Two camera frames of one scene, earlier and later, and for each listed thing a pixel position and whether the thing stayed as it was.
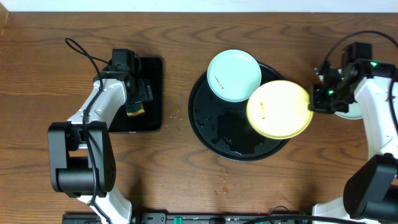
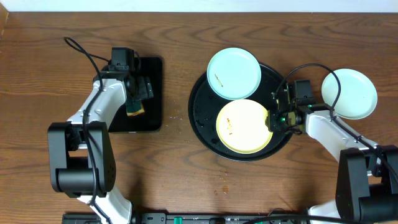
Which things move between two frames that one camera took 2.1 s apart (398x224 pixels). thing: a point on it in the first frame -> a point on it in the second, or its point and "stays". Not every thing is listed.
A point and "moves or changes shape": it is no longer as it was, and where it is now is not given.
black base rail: (193, 218) stays
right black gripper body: (331, 99) -> (280, 122)
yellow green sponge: (135, 109) stays
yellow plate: (279, 109) moves or changes shape
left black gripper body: (142, 92) stays
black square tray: (151, 68) stays
